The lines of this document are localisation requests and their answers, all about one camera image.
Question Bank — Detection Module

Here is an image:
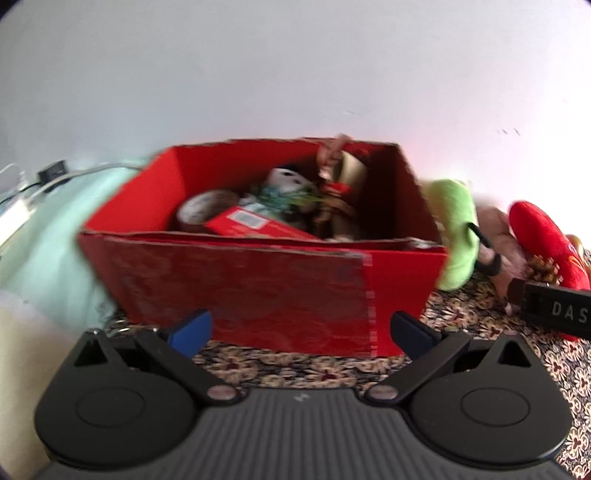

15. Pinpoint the gold cylinder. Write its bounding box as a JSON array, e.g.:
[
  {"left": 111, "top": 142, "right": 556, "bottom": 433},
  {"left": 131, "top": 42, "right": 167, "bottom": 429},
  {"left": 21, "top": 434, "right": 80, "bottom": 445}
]
[{"left": 332, "top": 151, "right": 370, "bottom": 191}]

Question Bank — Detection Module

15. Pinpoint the pink plush strip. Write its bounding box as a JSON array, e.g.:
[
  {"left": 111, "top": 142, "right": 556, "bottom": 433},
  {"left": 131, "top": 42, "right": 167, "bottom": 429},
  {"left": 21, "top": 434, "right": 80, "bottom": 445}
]
[{"left": 318, "top": 134, "right": 354, "bottom": 182}]

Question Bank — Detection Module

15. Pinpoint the white power strip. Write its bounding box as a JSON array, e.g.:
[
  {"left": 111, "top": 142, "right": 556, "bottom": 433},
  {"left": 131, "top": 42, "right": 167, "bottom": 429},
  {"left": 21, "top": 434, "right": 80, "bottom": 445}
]
[{"left": 0, "top": 194, "right": 38, "bottom": 241}]

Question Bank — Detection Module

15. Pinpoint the black power adapter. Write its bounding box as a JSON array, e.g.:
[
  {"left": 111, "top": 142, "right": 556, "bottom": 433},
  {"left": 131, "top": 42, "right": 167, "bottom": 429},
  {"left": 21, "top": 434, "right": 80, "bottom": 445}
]
[{"left": 37, "top": 159, "right": 70, "bottom": 184}]

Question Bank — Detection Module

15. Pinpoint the floral patterned cloth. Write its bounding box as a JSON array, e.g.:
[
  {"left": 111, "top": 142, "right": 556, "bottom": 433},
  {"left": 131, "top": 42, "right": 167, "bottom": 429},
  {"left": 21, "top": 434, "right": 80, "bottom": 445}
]
[{"left": 111, "top": 249, "right": 591, "bottom": 478}]

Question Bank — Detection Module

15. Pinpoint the red plush toy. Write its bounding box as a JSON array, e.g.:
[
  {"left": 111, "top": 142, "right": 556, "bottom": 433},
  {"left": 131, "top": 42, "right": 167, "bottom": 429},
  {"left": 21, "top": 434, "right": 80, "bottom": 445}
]
[{"left": 508, "top": 200, "right": 591, "bottom": 342}]

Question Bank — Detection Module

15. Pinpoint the red cardboard box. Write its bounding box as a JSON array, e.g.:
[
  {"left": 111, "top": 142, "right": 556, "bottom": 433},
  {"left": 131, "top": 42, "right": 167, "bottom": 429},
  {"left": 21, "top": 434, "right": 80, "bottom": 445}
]
[{"left": 78, "top": 137, "right": 450, "bottom": 358}]

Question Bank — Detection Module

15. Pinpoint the white plush figure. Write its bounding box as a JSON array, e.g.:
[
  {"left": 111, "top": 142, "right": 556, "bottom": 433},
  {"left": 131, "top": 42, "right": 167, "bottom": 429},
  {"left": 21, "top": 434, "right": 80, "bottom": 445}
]
[{"left": 268, "top": 167, "right": 309, "bottom": 195}]

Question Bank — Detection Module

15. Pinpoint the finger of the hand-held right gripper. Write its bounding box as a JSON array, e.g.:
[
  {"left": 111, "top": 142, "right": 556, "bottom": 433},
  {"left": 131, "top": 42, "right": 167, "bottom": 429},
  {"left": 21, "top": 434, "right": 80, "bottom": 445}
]
[{"left": 507, "top": 279, "right": 526, "bottom": 315}]

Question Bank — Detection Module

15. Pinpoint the green tinsel sprig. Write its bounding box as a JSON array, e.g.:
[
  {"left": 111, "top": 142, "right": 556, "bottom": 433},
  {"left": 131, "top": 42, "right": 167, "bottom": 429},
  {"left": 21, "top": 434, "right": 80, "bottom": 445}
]
[{"left": 252, "top": 184, "right": 325, "bottom": 217}]

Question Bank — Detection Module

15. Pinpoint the brown pine cone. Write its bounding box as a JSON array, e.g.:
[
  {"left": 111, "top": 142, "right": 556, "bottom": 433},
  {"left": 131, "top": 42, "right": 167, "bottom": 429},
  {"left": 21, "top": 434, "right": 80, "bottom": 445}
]
[{"left": 526, "top": 255, "right": 562, "bottom": 285}]

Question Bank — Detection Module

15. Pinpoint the brown tape roll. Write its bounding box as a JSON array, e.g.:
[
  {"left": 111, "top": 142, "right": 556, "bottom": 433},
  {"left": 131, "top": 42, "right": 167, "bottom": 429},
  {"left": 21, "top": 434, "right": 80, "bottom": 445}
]
[{"left": 178, "top": 190, "right": 241, "bottom": 232}]

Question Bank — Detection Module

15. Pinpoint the brown plush toy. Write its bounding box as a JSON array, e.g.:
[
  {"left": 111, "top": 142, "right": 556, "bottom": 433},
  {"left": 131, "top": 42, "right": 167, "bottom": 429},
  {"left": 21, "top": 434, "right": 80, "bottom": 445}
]
[{"left": 475, "top": 205, "right": 528, "bottom": 315}]

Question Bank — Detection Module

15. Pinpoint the mint green blanket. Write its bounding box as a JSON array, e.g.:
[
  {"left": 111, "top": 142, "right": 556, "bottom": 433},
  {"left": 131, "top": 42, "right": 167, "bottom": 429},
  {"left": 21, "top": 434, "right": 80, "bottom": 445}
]
[{"left": 0, "top": 164, "right": 155, "bottom": 333}]

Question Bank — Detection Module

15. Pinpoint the white cable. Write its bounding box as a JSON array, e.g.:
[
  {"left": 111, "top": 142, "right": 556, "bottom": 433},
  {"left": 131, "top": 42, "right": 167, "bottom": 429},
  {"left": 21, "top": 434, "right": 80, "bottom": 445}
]
[{"left": 25, "top": 161, "right": 145, "bottom": 205}]

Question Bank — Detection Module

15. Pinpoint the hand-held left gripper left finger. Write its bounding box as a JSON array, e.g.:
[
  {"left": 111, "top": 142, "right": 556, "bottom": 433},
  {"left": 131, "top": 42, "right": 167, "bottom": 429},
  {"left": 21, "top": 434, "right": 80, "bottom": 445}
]
[{"left": 74, "top": 310, "right": 241, "bottom": 407}]

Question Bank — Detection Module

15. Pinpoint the green plush toy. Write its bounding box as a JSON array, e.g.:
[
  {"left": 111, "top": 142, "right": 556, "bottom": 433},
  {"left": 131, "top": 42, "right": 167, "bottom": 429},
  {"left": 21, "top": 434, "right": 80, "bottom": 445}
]
[{"left": 422, "top": 179, "right": 481, "bottom": 291}]

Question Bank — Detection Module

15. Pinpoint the black carabiner clip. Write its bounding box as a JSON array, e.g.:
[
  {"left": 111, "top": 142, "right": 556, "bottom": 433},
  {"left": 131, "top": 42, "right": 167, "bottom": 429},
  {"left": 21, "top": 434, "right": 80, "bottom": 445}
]
[{"left": 464, "top": 222, "right": 502, "bottom": 277}]

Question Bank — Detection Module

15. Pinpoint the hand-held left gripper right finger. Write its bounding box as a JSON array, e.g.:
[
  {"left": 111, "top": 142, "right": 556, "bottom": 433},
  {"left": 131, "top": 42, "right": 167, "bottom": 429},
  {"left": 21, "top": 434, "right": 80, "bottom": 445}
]
[{"left": 365, "top": 310, "right": 536, "bottom": 408}]

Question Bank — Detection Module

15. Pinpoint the small red carton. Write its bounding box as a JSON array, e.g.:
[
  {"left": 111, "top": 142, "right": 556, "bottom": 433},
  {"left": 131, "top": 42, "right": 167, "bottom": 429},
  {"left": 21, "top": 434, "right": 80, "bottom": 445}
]
[{"left": 203, "top": 206, "right": 320, "bottom": 241}]

